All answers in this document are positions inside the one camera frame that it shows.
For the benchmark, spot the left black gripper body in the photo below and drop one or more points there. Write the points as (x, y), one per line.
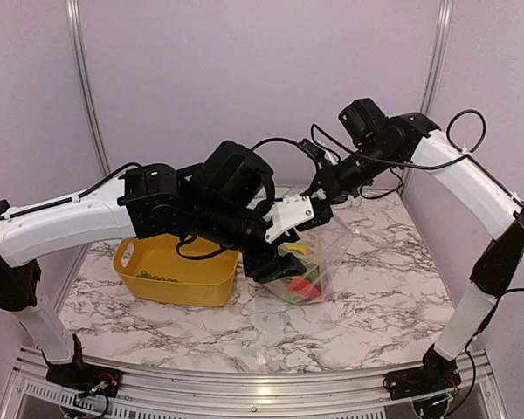
(224, 229)

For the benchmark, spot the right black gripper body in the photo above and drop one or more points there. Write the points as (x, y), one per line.
(341, 186)

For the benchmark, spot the yellow toy lemon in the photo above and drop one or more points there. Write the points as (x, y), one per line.
(299, 248)

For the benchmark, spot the orange toy carrot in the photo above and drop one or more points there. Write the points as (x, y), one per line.
(304, 288)

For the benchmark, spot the green toy leafy vegetable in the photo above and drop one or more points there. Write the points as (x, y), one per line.
(314, 270)

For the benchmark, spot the clear zip top bag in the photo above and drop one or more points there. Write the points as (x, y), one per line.
(320, 250)

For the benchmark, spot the yellow plastic basket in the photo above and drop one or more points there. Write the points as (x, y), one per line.
(207, 283)

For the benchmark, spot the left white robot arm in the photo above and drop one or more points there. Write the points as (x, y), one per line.
(136, 202)

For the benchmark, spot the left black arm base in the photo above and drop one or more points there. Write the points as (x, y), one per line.
(82, 376)

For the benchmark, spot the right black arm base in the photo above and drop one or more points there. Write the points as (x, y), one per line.
(434, 374)

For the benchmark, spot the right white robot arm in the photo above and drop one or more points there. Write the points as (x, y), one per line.
(414, 141)

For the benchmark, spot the green toy grapes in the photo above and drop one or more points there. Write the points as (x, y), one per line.
(146, 275)

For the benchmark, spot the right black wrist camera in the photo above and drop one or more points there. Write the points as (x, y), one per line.
(363, 120)

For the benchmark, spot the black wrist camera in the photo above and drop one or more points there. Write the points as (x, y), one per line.
(236, 179)
(363, 120)

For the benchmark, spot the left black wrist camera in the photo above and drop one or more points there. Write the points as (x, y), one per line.
(236, 179)

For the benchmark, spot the front aluminium rail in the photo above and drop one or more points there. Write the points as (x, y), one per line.
(156, 392)

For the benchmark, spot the right aluminium frame post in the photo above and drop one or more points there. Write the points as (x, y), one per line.
(438, 54)

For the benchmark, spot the aluminium frame post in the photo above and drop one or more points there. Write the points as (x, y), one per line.
(438, 54)
(85, 85)

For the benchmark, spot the left aluminium frame post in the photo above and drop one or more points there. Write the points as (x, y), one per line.
(85, 85)

